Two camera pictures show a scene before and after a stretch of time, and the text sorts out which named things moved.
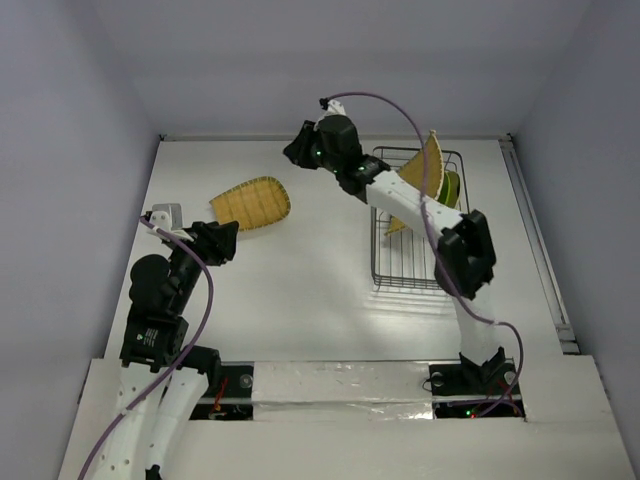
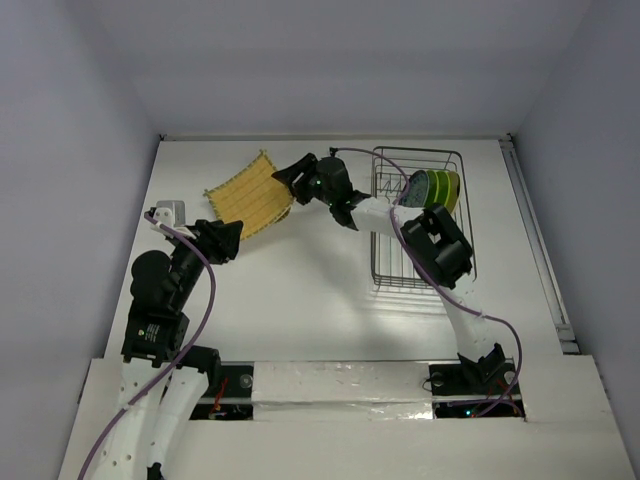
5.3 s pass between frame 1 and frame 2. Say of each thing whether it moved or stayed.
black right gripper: moved
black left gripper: stayed
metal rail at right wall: stayed
